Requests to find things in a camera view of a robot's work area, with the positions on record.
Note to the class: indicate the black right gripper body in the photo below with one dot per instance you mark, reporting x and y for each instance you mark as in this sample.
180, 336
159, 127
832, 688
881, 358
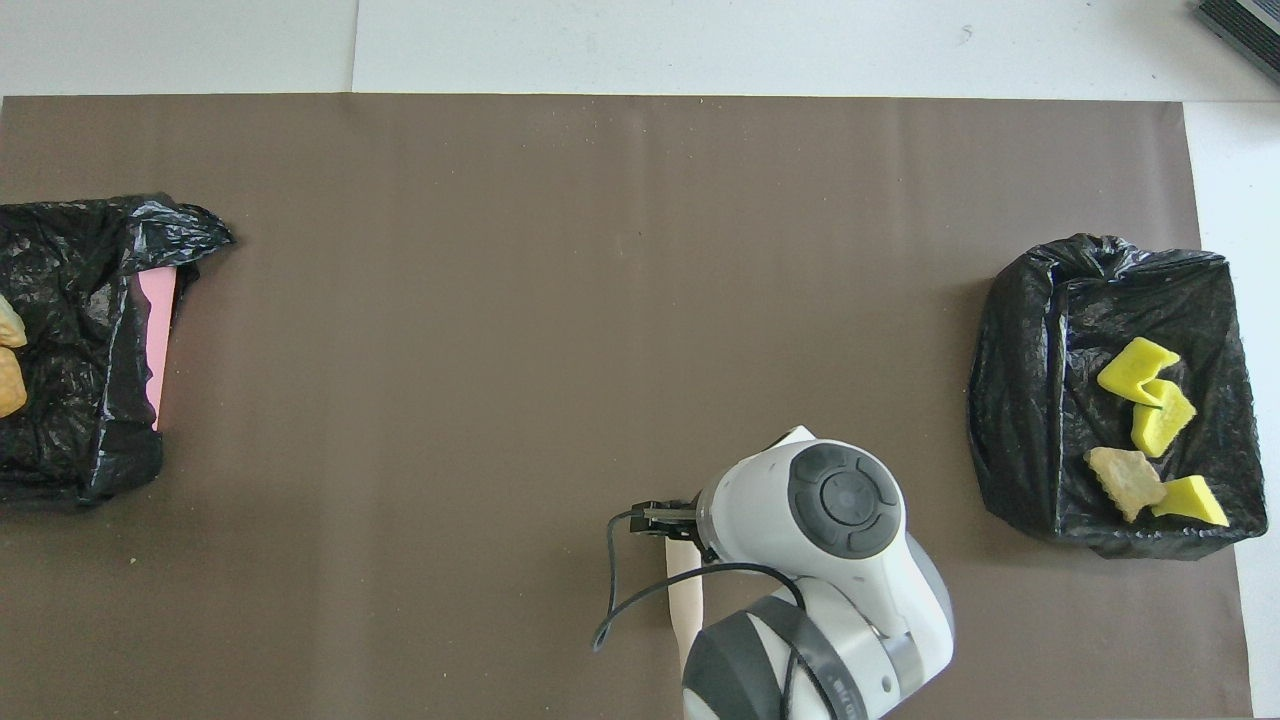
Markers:
688, 520

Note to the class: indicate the beige hand brush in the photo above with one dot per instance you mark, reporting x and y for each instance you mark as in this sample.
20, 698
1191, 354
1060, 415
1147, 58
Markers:
686, 590

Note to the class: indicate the striped croissant toy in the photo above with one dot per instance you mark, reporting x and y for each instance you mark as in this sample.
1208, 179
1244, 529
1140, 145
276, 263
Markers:
1125, 483

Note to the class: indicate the notched yellow sponge piece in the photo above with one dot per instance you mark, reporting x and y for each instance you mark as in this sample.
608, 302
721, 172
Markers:
1162, 420

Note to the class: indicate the brown nugget toy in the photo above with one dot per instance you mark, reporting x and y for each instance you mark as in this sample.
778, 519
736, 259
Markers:
8, 385

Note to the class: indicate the pale green dumpling toy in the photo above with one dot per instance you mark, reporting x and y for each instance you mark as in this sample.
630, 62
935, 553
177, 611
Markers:
8, 322

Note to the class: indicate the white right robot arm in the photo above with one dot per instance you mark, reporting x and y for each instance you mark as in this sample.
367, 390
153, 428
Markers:
840, 560

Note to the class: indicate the black bag lined bin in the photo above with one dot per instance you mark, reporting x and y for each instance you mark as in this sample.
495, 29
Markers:
1030, 400

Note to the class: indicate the black bag on pink bin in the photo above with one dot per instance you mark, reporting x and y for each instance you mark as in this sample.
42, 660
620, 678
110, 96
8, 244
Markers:
70, 300

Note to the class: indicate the brown table mat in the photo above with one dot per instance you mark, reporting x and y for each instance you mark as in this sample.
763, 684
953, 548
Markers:
500, 300

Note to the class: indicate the dark grey ribbed device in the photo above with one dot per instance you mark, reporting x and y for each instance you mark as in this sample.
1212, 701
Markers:
1245, 25

